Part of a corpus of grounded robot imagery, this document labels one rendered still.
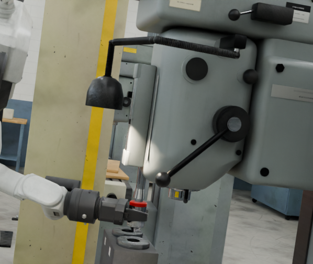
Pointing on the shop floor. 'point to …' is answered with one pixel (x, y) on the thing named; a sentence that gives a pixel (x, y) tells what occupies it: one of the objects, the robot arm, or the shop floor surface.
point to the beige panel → (69, 124)
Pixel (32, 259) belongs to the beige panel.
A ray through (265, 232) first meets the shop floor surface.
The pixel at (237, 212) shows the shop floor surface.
